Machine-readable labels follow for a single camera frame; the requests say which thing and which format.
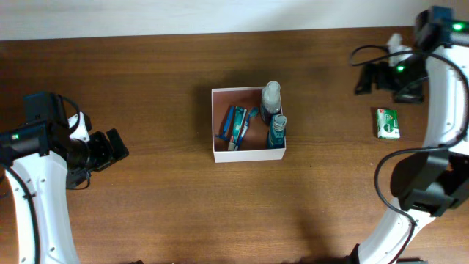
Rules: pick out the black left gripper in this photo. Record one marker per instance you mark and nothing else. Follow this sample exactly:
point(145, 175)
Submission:
point(108, 155)

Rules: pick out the blue toothbrush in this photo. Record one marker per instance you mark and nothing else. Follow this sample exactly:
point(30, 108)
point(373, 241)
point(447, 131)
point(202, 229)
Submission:
point(252, 114)

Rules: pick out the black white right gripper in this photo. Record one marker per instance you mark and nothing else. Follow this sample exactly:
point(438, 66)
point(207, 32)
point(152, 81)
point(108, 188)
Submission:
point(368, 78)

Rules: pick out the white box, pink interior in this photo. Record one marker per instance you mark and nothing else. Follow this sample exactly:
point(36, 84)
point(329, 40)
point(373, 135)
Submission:
point(254, 144)

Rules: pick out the Colgate toothpaste tube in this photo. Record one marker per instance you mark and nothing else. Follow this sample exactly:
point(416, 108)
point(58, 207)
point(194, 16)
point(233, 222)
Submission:
point(239, 117)

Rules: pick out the blue disposable razor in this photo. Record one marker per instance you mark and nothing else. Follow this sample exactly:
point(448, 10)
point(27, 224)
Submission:
point(225, 125)

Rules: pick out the clear pump bottle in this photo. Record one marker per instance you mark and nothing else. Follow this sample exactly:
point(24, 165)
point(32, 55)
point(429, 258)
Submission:
point(271, 101)

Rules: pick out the blue Listerine mouthwash bottle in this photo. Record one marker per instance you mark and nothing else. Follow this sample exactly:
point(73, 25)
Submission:
point(276, 133)

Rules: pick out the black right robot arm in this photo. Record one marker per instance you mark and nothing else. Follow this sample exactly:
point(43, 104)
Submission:
point(429, 180)

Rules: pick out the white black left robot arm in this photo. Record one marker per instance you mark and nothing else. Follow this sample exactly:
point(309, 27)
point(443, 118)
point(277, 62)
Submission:
point(45, 157)

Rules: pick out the green Dettol soap bar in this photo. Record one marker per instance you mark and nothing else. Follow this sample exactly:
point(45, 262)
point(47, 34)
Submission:
point(387, 124)

